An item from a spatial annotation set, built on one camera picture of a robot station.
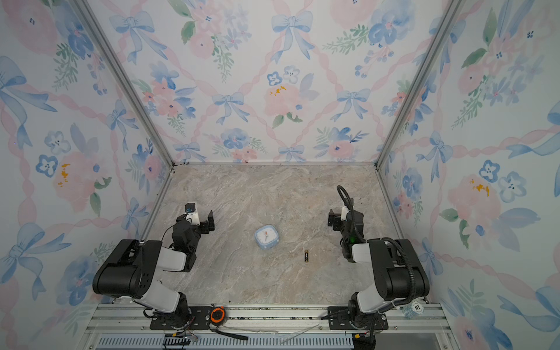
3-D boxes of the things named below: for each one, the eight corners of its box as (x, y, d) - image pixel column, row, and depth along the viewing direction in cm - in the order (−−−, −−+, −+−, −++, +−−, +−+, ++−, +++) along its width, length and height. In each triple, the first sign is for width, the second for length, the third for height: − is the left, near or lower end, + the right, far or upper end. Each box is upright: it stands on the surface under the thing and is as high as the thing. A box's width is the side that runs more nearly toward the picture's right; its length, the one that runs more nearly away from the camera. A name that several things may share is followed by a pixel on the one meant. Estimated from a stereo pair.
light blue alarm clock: (263, 253, 91) (263, 250, 88) (252, 236, 96) (251, 232, 93) (282, 241, 94) (282, 237, 91) (270, 225, 99) (270, 221, 96)
